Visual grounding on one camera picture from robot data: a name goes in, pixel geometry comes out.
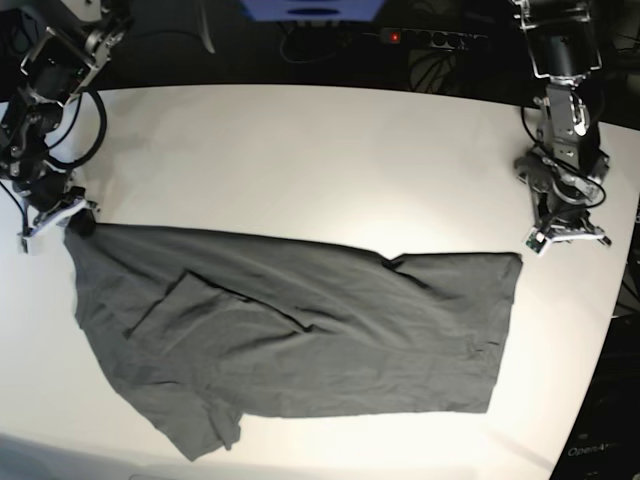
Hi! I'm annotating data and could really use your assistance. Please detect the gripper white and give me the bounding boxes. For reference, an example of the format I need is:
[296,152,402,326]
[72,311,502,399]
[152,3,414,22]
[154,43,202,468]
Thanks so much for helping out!
[514,154,612,255]
[16,174,99,254]

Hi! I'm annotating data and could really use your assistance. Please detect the black power strip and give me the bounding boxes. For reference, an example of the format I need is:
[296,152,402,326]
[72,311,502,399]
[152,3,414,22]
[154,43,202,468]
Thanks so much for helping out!
[378,27,491,51]

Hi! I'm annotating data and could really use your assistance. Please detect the blue box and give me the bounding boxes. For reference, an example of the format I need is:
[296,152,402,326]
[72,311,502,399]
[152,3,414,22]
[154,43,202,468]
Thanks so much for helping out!
[242,0,385,22]

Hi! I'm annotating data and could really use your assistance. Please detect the black OpenArm base box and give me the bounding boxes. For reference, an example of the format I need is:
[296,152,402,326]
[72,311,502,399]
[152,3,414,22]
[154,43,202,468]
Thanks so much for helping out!
[551,315,639,480]

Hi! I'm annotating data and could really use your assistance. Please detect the grey T-shirt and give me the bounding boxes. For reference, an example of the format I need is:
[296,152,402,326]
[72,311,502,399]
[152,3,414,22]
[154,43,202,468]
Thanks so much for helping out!
[64,224,523,460]

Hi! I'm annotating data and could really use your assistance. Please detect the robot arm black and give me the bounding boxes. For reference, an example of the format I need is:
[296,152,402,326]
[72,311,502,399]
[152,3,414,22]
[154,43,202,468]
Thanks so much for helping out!
[1,1,133,252]
[513,1,611,255]

